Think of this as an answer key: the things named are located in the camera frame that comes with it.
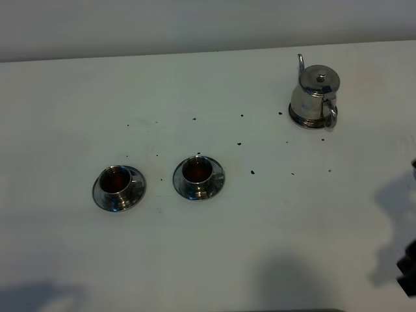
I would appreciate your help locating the stainless steel teapot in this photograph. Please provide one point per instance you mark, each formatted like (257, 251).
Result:
(317, 85)

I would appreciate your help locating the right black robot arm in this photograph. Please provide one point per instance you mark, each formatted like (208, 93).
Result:
(406, 265)

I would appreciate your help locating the right stainless steel teacup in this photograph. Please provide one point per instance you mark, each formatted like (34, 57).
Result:
(202, 174)

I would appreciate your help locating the stainless steel teacup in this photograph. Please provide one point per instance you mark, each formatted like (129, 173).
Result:
(116, 182)
(202, 174)

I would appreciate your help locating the left stainless steel teacup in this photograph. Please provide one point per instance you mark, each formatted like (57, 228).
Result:
(116, 182)

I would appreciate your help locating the steel teapot saucer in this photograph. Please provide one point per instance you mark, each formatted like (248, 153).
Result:
(327, 118)

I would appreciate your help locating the right steel cup saucer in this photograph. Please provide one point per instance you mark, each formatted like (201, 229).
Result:
(188, 194)

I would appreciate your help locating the steel cup saucer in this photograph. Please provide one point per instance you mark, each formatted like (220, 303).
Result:
(188, 194)
(121, 204)

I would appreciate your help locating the left steel cup saucer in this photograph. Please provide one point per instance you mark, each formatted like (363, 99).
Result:
(121, 204)

